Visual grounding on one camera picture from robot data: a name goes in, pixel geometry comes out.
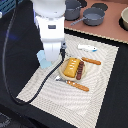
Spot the beige woven placemat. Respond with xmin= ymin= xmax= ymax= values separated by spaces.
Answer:
xmin=16 ymin=32 xmax=120 ymax=128

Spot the yellow toy bread loaf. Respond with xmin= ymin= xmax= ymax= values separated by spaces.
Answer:
xmin=64 ymin=58 xmax=80 ymax=78

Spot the light blue cup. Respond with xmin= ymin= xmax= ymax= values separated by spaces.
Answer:
xmin=37 ymin=50 xmax=51 ymax=69

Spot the wooden handled fork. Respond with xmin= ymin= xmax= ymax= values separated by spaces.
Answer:
xmin=55 ymin=76 xmax=89 ymax=92

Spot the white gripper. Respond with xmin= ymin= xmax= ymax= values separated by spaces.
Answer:
xmin=36 ymin=16 xmax=64 ymax=61

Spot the dark grey pot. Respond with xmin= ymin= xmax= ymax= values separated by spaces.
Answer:
xmin=65 ymin=0 xmax=81 ymax=21

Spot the brown toy sausage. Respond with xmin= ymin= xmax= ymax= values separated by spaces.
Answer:
xmin=76 ymin=61 xmax=84 ymax=80

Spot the beige round plate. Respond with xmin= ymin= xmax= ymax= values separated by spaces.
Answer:
xmin=59 ymin=57 xmax=87 ymax=81

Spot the wooden handled knife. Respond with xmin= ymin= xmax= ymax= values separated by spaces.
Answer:
xmin=64 ymin=50 xmax=102 ymax=66

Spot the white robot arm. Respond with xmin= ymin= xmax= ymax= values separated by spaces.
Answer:
xmin=31 ymin=0 xmax=66 ymax=61

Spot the dark grey saucepan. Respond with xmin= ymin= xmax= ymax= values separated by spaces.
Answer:
xmin=71 ymin=7 xmax=105 ymax=26

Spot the black cable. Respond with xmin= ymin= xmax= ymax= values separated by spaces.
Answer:
xmin=1 ymin=0 xmax=66 ymax=106

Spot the beige bowl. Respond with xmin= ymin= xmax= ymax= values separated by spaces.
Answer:
xmin=121 ymin=7 xmax=128 ymax=30

